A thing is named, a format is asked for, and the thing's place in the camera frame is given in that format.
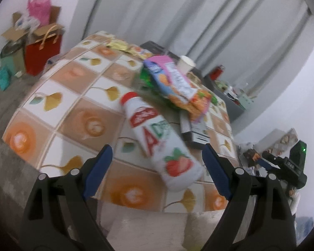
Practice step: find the red thermos bottle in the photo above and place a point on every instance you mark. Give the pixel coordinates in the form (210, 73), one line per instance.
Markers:
(216, 72)

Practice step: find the pink plastic bag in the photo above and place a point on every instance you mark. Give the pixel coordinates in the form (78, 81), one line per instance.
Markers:
(39, 7)

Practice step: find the white paper cup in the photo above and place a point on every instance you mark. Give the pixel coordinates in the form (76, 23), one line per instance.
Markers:
(185, 62)

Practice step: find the orange and black packet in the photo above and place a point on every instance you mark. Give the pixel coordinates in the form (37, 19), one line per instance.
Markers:
(251, 154)

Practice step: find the red gift bag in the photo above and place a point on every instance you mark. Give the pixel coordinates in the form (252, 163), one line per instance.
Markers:
(41, 55)

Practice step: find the person's right forearm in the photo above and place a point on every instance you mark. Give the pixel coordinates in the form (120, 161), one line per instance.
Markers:
(294, 201)

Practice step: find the green snack bag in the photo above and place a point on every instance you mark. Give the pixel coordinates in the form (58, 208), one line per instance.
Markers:
(149, 81)

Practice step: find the mint green box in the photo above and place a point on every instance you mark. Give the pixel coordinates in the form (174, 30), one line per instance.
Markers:
(245, 100)

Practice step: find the yellow foil packets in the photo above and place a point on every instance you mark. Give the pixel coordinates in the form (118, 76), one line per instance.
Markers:
(117, 44)

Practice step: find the grey curtain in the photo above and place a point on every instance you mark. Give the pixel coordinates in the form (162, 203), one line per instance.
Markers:
(172, 10)

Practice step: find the orange and pink snack bag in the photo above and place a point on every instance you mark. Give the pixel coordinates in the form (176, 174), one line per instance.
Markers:
(178, 83)

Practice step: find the white strawberry milk bottle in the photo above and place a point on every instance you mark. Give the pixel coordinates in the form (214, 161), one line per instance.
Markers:
(159, 141)

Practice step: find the small printed carton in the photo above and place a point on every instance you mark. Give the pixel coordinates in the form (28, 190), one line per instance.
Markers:
(196, 130)

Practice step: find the dark grey crate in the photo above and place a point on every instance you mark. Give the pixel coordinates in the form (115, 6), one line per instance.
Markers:
(154, 47)

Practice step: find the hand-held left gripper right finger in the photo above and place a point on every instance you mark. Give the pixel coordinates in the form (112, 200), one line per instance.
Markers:
(217, 172)

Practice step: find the open cardboard box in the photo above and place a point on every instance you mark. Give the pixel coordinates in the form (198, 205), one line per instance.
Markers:
(18, 32)

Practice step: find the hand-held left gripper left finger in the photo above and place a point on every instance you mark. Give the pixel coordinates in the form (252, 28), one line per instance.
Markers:
(98, 172)

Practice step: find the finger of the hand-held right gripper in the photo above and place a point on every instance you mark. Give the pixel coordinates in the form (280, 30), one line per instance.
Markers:
(274, 159)

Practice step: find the pale green box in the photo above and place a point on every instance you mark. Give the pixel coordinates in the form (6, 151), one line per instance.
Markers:
(11, 61)

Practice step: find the grey cabinet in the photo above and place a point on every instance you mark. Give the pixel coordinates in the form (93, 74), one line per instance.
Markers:
(233, 108)

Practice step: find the white and blue plastic bag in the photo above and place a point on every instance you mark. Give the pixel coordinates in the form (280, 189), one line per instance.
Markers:
(26, 22)

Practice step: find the small orange packet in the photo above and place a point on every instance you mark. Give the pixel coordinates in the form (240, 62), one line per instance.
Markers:
(138, 51)

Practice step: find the table with ginkgo-print tablecloth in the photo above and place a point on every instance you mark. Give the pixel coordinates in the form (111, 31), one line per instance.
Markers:
(68, 75)

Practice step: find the printed picture board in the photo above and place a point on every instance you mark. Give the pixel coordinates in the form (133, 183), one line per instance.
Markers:
(287, 137)

